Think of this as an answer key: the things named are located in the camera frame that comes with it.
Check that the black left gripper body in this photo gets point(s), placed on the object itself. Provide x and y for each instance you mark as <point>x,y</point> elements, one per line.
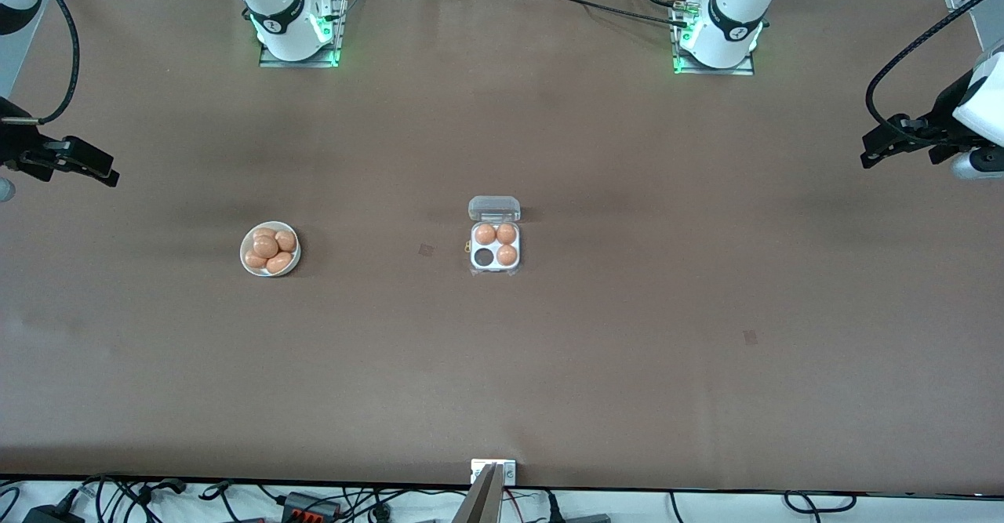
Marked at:
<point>943,113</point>

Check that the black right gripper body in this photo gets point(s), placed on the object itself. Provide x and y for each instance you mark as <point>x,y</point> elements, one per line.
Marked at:
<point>14,144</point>

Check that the clear plastic egg box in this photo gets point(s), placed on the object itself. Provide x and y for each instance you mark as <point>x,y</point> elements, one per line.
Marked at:
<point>494,209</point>

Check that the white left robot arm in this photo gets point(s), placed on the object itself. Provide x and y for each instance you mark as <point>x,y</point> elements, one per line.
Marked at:
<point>733,9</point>

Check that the white ceramic bowl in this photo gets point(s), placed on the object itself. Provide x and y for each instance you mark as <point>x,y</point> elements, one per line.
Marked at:
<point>246,266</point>

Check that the black power adapter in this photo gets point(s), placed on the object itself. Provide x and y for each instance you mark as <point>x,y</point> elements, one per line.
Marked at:
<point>51,515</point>

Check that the black red connector block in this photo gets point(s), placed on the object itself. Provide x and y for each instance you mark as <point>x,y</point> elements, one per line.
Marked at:
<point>310,507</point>

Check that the silver camera mount bracket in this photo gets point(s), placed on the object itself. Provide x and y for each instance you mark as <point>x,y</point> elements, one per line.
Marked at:
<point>510,472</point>

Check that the grey camera support beam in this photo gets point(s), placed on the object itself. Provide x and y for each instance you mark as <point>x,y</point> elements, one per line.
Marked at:
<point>480,503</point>

